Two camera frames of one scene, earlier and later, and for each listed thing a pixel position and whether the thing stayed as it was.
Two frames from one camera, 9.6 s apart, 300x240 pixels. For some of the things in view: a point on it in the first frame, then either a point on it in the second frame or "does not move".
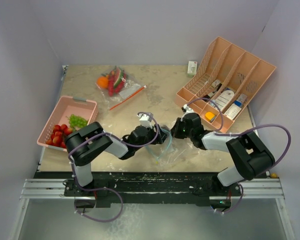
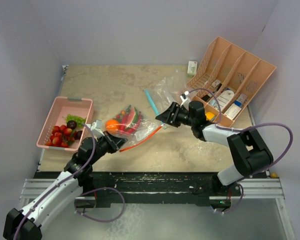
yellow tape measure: x=210 y=116 does not move
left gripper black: x=161 y=137 to x=114 y=142
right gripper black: x=175 y=130 to x=167 y=117
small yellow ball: x=274 y=175 does not move
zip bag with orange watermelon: x=117 y=87 to x=130 y=124
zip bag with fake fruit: x=169 y=151 to x=165 y=92
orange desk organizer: x=225 y=81 does not move
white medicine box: x=233 y=111 does not move
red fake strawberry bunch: x=58 y=138 does not move
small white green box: x=192 y=68 does not move
